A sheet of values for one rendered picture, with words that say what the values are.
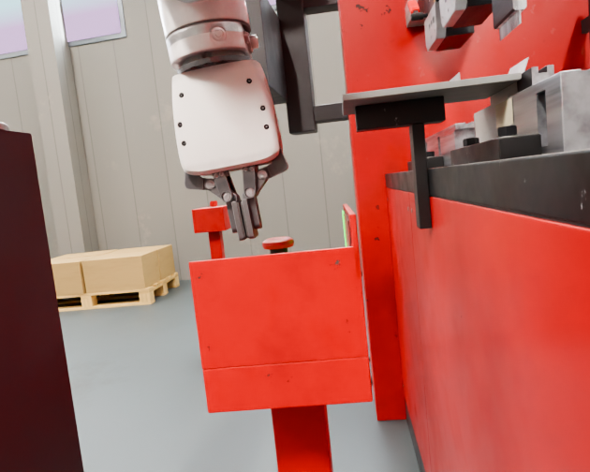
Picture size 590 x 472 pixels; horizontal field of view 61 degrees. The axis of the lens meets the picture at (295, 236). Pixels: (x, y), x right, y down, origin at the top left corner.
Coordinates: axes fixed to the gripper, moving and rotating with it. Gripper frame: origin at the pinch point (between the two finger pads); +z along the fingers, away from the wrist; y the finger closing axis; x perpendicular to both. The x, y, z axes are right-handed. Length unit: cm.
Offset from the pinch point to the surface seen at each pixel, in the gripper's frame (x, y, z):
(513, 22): -33, -42, -21
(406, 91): -27.2, -23.1, -13.2
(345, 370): 5.0, -7.4, 15.5
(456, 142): -67, -39, -5
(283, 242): -8.0, -2.5, 3.9
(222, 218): -193, 46, 7
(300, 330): 5.0, -3.9, 11.0
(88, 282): -353, 205, 45
